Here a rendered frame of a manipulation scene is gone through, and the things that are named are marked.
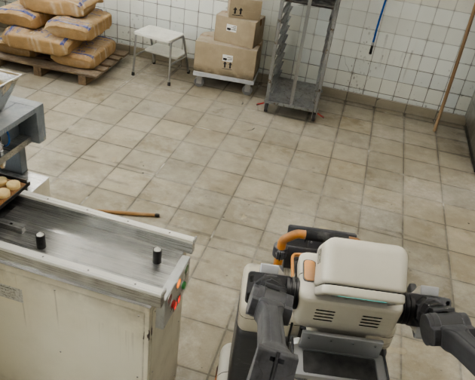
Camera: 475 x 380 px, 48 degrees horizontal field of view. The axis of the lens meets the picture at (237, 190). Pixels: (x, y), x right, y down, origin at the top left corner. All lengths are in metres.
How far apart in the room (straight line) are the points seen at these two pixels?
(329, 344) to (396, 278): 0.29
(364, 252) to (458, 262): 2.47
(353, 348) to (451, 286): 2.08
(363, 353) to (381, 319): 0.13
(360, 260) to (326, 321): 0.24
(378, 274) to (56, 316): 1.15
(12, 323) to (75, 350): 0.26
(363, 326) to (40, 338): 1.19
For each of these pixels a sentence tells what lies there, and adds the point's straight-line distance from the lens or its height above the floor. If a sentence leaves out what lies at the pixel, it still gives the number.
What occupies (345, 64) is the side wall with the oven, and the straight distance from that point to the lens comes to 5.59.
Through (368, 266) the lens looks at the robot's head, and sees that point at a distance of 1.35.
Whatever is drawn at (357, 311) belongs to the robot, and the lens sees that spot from 1.47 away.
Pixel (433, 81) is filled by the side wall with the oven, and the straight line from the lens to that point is 5.63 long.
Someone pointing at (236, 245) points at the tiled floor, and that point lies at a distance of 3.37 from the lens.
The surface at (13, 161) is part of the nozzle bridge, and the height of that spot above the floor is 0.90.
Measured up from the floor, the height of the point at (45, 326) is 0.59.
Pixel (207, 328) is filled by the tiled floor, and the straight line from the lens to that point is 2.86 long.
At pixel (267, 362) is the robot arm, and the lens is 0.99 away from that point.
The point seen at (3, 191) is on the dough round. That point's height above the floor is 0.92.
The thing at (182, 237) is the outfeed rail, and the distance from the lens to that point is 1.95.
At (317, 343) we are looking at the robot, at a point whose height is 1.01.
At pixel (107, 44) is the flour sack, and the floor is 0.25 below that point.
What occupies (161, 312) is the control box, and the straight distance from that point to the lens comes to 1.84.
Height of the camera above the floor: 2.12
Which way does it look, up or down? 33 degrees down
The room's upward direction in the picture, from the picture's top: 8 degrees clockwise
